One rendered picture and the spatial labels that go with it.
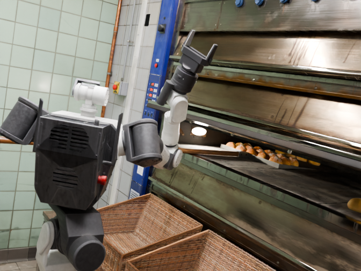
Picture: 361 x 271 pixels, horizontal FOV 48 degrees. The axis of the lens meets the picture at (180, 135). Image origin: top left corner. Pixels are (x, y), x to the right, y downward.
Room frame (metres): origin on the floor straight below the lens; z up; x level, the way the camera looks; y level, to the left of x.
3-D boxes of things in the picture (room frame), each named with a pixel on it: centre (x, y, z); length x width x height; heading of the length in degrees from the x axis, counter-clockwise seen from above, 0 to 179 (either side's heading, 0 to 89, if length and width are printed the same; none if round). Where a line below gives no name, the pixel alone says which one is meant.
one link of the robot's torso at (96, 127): (1.39, 0.34, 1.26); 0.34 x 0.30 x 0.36; 91
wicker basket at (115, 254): (2.20, 0.15, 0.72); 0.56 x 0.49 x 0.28; 37
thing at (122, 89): (3.08, 0.51, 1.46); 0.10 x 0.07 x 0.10; 36
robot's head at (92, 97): (1.45, 0.33, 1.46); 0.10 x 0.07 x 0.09; 91
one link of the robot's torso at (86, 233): (1.37, 0.30, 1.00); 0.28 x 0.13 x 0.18; 36
